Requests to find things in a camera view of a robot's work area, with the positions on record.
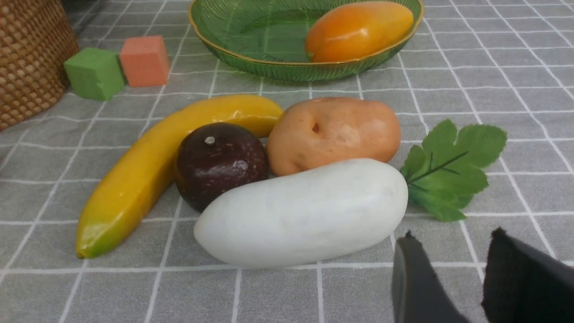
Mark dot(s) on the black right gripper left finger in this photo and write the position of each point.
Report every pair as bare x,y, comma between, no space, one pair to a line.
417,293

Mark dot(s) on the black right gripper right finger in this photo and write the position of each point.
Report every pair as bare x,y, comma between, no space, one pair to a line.
525,285

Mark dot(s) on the white radish with leaves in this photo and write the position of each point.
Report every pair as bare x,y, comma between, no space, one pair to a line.
349,205

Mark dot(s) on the brown potato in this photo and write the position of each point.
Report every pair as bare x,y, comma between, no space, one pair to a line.
313,133

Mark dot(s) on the dark purple passion fruit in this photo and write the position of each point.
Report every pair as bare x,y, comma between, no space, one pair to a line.
216,158

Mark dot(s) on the orange mango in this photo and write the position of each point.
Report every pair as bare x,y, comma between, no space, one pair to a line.
356,30

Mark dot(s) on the yellow banana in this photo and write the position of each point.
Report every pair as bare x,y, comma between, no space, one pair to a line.
132,186

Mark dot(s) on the grey checked tablecloth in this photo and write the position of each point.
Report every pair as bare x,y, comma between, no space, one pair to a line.
504,62

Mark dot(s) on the green glass leaf plate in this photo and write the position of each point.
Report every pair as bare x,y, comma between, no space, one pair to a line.
267,37

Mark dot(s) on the orange foam cube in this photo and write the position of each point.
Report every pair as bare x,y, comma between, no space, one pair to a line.
145,61

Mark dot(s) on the green foam cube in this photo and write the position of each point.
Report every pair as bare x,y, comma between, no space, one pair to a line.
95,74

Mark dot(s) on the woven rattan basket green lining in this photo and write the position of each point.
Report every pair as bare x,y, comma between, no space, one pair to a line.
36,39

